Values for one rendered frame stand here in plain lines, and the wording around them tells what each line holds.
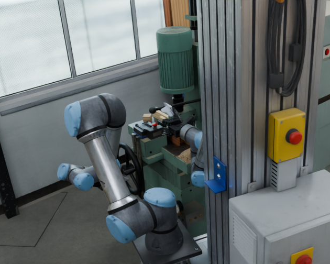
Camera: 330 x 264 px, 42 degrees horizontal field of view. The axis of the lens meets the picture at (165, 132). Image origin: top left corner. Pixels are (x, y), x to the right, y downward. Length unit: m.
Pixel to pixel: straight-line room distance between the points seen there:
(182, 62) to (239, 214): 1.09
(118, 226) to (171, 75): 0.91
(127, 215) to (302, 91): 0.72
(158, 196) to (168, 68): 0.77
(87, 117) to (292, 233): 0.80
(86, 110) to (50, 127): 1.94
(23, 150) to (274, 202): 2.51
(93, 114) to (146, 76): 2.28
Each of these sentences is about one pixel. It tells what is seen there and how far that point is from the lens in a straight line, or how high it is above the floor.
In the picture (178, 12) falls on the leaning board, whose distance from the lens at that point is 3.71.
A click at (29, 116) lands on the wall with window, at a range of 3.39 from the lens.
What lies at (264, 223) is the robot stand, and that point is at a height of 1.23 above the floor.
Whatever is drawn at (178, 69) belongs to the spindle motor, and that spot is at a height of 1.29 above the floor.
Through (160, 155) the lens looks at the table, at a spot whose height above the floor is 0.87.
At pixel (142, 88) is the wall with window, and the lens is 3.81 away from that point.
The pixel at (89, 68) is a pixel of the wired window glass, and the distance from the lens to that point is 3.58.
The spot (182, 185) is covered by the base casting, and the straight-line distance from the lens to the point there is 2.21.
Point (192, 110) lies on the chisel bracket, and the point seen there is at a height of 1.03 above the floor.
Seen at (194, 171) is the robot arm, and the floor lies 1.02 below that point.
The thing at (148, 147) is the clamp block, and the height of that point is 0.92.
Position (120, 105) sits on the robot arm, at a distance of 1.62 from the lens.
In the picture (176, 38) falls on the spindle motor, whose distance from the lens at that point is 2.09.
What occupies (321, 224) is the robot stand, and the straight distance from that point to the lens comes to 1.19.
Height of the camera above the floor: 1.95
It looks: 26 degrees down
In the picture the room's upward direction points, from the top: 5 degrees counter-clockwise
